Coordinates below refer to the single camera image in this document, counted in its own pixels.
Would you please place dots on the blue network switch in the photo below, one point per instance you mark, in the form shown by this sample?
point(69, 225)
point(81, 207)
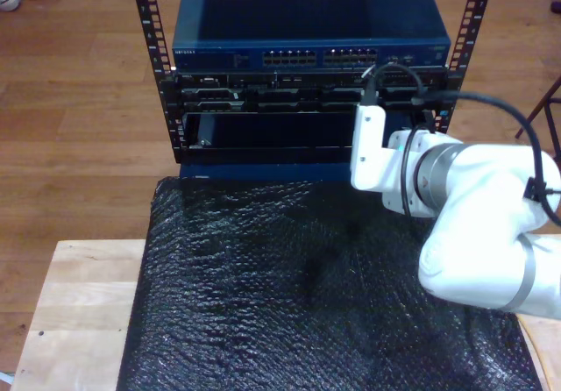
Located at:
point(307, 14)

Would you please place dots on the blue base plate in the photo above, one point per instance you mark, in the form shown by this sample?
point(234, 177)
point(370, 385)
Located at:
point(263, 172)

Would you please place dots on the black rack drawer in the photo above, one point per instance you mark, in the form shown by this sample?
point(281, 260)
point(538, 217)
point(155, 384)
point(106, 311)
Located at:
point(285, 153)

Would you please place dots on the black perforated rack frame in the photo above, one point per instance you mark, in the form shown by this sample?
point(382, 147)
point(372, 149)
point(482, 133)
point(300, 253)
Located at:
point(175, 145)

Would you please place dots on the small white strip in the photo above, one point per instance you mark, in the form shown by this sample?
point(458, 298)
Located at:
point(5, 378)

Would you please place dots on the black bubble wrap mat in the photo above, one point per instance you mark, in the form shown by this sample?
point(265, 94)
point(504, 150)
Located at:
point(263, 321)

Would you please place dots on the black rack server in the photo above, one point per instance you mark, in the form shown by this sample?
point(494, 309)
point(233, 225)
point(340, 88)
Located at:
point(307, 95)

